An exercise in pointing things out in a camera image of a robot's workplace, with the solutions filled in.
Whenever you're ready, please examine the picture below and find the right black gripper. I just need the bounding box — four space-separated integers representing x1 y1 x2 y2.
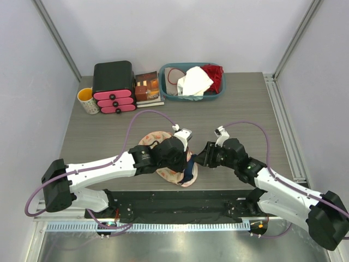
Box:
192 141 237 169

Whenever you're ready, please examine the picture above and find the pink mesh laundry bag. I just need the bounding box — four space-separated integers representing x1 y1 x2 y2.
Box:
139 131 193 186

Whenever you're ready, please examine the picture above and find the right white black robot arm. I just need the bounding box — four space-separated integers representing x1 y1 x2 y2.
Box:
195 139 348 251

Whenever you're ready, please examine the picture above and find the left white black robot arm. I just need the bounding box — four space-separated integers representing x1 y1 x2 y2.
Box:
42 136 188 218

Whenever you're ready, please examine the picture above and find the stack of books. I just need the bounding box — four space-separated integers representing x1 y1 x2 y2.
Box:
135 71 164 108

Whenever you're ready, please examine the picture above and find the white cloth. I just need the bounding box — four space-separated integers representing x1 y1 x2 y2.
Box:
177 66 214 97

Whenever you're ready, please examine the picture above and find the teal plastic basket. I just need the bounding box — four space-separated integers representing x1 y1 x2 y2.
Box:
158 62 226 101

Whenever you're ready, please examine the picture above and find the grey cloth with red loop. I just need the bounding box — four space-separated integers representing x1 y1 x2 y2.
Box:
164 67 185 96

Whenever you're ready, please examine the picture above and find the black pink drawer organizer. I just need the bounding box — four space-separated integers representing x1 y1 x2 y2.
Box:
92 61 136 114

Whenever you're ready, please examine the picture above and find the red garment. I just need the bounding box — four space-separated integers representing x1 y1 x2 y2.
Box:
201 64 224 94

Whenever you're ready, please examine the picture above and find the yellow inside patterned mug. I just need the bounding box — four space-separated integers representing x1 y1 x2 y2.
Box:
77 87 100 115

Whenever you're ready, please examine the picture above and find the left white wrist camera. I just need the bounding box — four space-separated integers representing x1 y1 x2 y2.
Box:
172 124 192 151

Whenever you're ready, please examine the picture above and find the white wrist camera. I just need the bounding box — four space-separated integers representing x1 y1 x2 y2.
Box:
172 124 192 151
214 126 230 147

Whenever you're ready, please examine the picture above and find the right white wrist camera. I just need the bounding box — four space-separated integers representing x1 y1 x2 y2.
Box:
214 126 230 147

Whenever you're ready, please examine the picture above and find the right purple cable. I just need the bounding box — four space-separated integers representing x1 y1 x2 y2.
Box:
222 121 349 241

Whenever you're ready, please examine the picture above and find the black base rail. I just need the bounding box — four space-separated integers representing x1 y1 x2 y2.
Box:
85 189 266 224

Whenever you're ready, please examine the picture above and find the white slotted cable duct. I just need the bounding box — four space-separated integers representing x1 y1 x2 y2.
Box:
46 220 250 232

